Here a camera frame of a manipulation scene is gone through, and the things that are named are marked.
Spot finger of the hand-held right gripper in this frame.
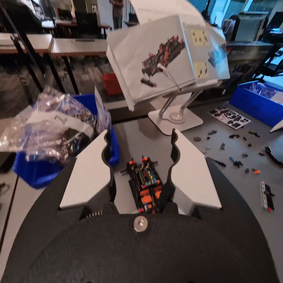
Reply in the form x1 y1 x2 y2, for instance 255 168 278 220
270 120 283 133

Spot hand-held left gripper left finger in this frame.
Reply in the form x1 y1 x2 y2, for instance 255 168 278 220
59 129 115 209

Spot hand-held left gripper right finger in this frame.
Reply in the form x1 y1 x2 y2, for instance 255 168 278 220
167 129 222 217

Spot lego car chassis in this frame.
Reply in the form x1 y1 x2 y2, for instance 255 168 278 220
120 156 165 214

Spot black lego cylinder assembly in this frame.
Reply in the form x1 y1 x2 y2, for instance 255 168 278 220
265 183 275 212

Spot black curved lego blade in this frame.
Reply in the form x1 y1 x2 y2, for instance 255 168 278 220
207 157 226 167

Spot black lego rack assembly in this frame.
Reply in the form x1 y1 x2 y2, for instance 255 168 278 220
265 146 283 168

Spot lego sticker sheet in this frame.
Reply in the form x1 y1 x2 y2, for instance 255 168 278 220
208 106 252 130

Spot black printed set box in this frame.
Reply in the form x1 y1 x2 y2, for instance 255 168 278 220
227 42 275 75

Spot lego instruction book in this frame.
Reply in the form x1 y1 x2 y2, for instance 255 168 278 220
106 0 230 111

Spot blue cardboard box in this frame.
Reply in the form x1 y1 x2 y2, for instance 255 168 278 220
229 81 283 127

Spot clear plastic bags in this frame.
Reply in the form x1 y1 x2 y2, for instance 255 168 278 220
245 83 283 104
0 86 112 164

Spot blue box with code label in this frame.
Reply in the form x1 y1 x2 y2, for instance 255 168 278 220
13 94 120 189

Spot red plastic crate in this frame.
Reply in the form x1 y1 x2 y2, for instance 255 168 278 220
102 73 123 95

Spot grey background table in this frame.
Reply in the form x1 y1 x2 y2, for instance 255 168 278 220
0 33 53 55
50 38 109 57

